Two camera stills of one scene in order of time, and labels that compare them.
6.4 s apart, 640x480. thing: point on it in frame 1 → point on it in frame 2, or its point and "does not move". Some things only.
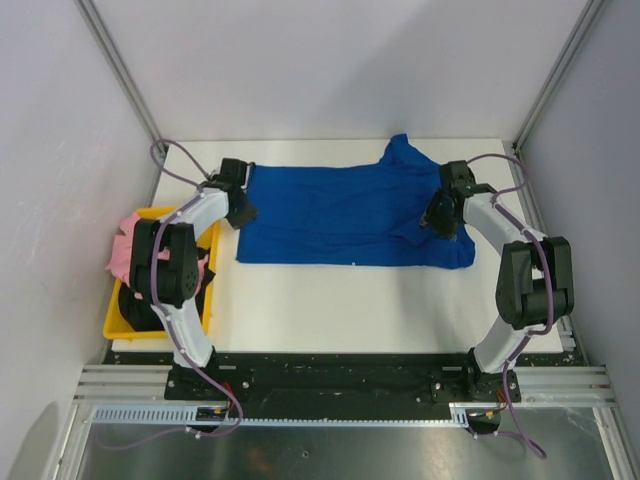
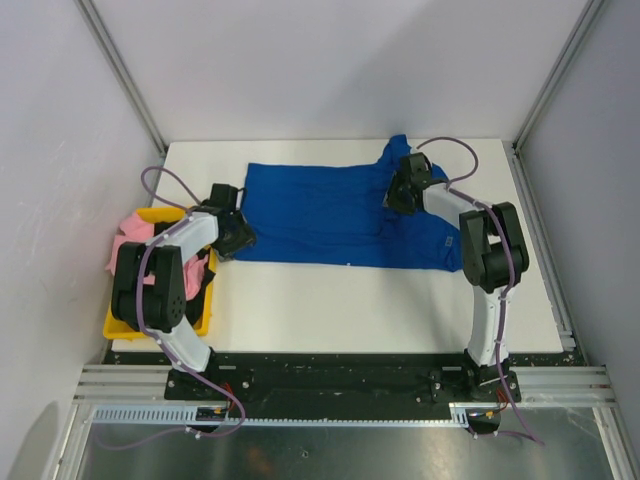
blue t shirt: x=351 y=215 does not move
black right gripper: x=447 y=231 → x=392 y=198
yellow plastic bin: x=115 y=326 does not move
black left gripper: x=249 y=213 → x=245 y=237
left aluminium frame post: x=116 y=62 does not move
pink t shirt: x=121 y=258 does not move
